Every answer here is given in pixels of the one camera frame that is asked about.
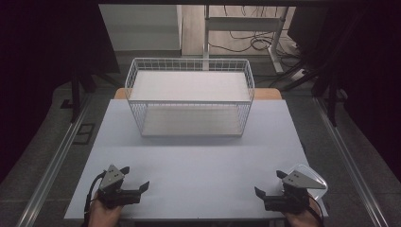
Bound black square floor frame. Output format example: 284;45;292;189
73;122;96;146

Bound metal floor rail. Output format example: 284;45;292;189
16;94;93;227
312;96;392;227

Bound person's right hand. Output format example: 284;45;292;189
283;198;322;227

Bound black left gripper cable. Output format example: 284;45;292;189
83;170;108;223

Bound white cabinet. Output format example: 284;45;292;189
98;4;183;52

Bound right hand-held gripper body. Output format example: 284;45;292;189
264;169;327;216

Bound white power strip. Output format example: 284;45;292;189
288;68;306;81

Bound person's left hand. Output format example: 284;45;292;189
87;191;125;227

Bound white metal desk frame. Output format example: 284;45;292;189
202;4;290;75

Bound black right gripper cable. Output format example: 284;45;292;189
306;194;326;227

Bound black floor cables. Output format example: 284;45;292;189
208;5;301;59

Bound white table cover sheet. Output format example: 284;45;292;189
63;98;329;220

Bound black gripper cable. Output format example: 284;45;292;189
306;194;326;227
83;170;108;223

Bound white wire basket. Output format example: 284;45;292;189
124;57;255;138

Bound black stand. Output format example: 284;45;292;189
279;56;349;128
60;60;122;124

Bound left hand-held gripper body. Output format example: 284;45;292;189
97;164;142;210

